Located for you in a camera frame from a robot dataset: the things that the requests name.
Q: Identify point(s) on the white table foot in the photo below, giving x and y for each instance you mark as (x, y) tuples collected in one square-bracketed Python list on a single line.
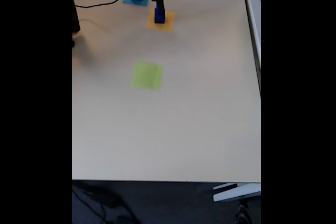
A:
[(236, 193)]

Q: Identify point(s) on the medium blue cube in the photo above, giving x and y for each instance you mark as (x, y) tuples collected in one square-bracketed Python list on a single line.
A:
[(159, 19)]

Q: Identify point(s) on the orange paper square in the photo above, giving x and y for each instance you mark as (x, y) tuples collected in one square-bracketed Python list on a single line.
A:
[(169, 24)]

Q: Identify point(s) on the green paper square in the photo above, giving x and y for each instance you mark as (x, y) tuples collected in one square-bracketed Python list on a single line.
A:
[(147, 77)]

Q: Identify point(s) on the white adjacent table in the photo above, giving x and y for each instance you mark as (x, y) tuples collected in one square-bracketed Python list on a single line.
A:
[(253, 16)]

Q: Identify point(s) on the small blue cube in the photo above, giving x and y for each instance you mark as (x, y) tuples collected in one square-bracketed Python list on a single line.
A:
[(156, 11)]

